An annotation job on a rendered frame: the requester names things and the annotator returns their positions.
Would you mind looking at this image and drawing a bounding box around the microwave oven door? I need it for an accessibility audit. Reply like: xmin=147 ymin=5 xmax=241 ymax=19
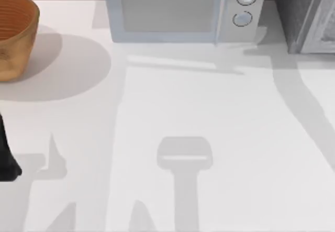
xmin=102 ymin=0 xmax=232 ymax=44

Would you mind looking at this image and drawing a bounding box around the microwave door handle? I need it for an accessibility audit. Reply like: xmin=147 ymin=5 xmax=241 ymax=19
xmin=215 ymin=0 xmax=227 ymax=47

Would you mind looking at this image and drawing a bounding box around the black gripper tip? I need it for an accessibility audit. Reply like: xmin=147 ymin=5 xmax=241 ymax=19
xmin=0 ymin=114 xmax=23 ymax=183

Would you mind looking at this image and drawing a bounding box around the pale microwave oven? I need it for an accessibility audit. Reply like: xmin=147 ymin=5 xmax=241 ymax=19
xmin=101 ymin=0 xmax=269 ymax=46

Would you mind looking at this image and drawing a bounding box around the grey cabinet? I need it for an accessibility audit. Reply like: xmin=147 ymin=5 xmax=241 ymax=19
xmin=271 ymin=0 xmax=335 ymax=55

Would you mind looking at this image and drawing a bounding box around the brown woven basket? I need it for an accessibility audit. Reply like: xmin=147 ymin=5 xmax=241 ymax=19
xmin=0 ymin=0 xmax=41 ymax=82

